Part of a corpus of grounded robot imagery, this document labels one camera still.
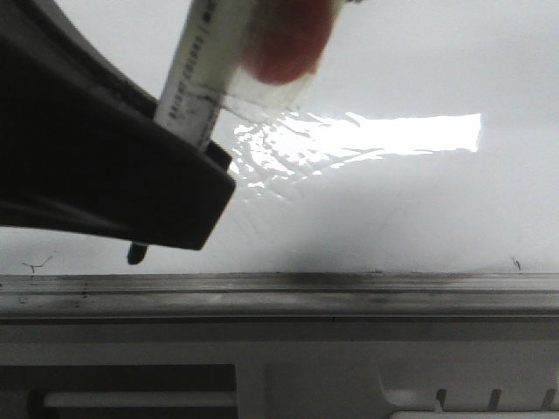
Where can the grey aluminium whiteboard frame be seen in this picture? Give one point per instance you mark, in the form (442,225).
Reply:
(369,295)

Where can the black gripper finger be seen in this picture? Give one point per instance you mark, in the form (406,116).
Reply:
(80,150)

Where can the white plastic tray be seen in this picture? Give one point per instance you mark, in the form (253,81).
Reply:
(281,368)

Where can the white whiteboard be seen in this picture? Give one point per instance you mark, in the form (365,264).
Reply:
(428,141)

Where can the white black whiteboard marker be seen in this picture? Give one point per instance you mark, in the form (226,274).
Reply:
(252,59)

